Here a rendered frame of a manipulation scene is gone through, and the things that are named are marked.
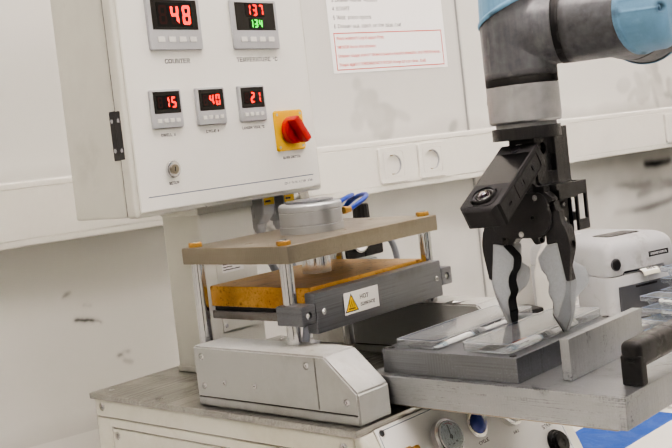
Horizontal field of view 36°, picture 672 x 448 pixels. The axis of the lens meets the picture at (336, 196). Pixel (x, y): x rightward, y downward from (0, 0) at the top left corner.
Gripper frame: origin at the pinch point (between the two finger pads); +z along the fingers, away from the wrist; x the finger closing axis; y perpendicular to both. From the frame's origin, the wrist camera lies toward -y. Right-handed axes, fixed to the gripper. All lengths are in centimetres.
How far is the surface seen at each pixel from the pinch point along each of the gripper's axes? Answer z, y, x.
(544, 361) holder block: 2.9, -5.3, -4.0
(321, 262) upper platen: -6.3, -1.0, 28.6
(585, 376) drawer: 4.0, -5.7, -8.5
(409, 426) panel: 9.5, -10.1, 9.9
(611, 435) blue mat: 26, 41, 15
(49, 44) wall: -41, 1, 84
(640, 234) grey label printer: 4, 102, 38
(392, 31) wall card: -42, 71, 71
